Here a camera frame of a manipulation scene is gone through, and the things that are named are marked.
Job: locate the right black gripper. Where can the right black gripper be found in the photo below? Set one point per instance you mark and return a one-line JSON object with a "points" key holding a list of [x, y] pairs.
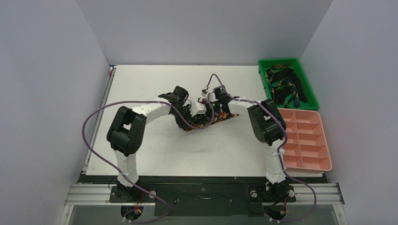
{"points": [[213, 113]]}

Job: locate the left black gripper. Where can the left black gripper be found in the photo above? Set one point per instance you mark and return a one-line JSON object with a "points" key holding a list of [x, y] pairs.
{"points": [[189, 119]]}

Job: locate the colourful faces patterned tie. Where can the colourful faces patterned tie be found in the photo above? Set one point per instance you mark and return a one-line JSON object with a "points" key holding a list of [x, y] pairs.
{"points": [[203, 120]]}

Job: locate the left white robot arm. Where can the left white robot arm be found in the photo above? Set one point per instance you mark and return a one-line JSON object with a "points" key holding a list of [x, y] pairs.
{"points": [[128, 126]]}

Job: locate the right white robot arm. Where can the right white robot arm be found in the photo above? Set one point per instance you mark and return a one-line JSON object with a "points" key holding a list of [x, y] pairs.
{"points": [[268, 127]]}

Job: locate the black yellow patterned tie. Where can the black yellow patterned tie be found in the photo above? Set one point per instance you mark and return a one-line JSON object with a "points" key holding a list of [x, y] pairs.
{"points": [[285, 86]]}

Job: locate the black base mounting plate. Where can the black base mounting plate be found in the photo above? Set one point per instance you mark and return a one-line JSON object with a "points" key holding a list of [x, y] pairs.
{"points": [[209, 196]]}

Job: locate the green plastic bin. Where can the green plastic bin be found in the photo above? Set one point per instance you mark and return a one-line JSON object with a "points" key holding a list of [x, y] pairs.
{"points": [[294, 63]]}

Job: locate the pink divided tray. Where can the pink divided tray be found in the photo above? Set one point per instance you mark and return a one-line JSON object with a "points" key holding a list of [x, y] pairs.
{"points": [[306, 150]]}

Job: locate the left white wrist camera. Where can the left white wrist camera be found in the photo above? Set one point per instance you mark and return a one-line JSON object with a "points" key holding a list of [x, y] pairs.
{"points": [[197, 108]]}

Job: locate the aluminium rail frame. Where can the aluminium rail frame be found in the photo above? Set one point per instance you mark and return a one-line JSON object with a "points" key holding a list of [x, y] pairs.
{"points": [[99, 194]]}

